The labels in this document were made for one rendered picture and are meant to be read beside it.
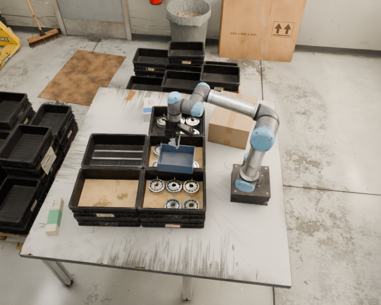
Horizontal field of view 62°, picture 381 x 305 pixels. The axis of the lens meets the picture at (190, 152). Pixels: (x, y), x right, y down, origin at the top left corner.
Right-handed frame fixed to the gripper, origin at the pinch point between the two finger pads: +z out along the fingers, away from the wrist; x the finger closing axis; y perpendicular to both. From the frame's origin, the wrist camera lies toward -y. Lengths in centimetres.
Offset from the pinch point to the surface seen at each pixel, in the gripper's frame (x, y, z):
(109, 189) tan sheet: 13, 42, 32
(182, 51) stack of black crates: -207, 31, 35
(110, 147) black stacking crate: -22, 52, 27
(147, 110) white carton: -68, 37, 24
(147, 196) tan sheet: 14.5, 16.7, 31.8
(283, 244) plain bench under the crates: 25, -70, 46
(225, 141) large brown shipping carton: -49, -28, 32
